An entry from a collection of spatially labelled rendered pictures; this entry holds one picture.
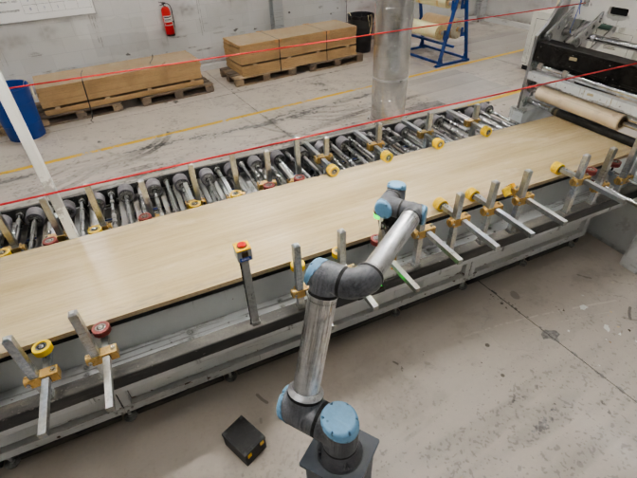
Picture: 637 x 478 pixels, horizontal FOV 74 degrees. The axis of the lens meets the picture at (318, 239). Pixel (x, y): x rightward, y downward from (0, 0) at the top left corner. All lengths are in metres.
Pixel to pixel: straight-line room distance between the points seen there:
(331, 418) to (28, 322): 1.52
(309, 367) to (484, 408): 1.50
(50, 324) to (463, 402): 2.32
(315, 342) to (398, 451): 1.22
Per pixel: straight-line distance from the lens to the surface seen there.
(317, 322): 1.59
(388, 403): 2.83
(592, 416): 3.16
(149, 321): 2.40
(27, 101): 7.14
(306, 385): 1.75
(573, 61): 4.24
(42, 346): 2.32
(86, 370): 2.52
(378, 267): 1.56
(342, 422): 1.76
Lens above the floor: 2.42
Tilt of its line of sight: 38 degrees down
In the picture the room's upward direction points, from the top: 2 degrees counter-clockwise
